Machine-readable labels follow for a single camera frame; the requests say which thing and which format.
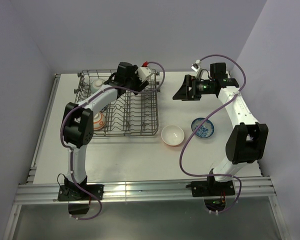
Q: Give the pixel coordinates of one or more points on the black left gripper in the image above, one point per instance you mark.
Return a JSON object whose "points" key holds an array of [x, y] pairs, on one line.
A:
{"points": [[140, 85]]}

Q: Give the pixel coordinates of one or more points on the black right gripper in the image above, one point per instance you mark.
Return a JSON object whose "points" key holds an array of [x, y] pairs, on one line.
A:
{"points": [[184, 94]]}

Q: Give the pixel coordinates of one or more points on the pale green bowl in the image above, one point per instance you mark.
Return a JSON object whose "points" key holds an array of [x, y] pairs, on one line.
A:
{"points": [[96, 85]]}

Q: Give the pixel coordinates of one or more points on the orange geometric pattern bowl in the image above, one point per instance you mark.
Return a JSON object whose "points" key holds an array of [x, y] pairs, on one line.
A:
{"points": [[104, 109]]}

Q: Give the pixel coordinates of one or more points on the blue floral bowl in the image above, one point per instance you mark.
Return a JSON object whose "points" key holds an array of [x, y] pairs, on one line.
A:
{"points": [[206, 130]]}

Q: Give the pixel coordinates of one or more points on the plain white bowl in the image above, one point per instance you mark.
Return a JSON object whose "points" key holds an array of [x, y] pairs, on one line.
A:
{"points": [[172, 135]]}

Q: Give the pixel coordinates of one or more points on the orange floral pattern bowl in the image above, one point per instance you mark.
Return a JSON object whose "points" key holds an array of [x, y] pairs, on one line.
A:
{"points": [[99, 121]]}

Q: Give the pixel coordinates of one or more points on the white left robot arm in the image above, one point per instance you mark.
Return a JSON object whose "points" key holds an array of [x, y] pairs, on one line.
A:
{"points": [[77, 125]]}

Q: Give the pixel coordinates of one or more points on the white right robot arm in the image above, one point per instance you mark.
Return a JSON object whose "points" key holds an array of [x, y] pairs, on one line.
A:
{"points": [[247, 141]]}

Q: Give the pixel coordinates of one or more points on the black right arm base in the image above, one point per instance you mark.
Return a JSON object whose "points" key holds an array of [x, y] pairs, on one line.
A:
{"points": [[211, 187]]}

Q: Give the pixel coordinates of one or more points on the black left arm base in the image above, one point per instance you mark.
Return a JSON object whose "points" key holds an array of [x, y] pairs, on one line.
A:
{"points": [[67, 194]]}

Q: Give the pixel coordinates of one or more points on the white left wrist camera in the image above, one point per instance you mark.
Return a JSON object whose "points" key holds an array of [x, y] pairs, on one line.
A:
{"points": [[144, 72]]}

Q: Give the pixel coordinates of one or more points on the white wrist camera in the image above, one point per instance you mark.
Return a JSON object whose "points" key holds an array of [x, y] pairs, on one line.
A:
{"points": [[196, 67], [144, 72]]}

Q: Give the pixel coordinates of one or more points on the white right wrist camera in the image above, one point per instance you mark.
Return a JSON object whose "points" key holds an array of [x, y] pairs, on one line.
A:
{"points": [[196, 67]]}

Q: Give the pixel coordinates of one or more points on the grey wire dish rack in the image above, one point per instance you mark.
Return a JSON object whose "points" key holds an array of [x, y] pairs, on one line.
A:
{"points": [[129, 115]]}

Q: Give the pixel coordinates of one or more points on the aluminium mounting rail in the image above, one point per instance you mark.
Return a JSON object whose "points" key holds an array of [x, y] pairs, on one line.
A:
{"points": [[137, 191]]}

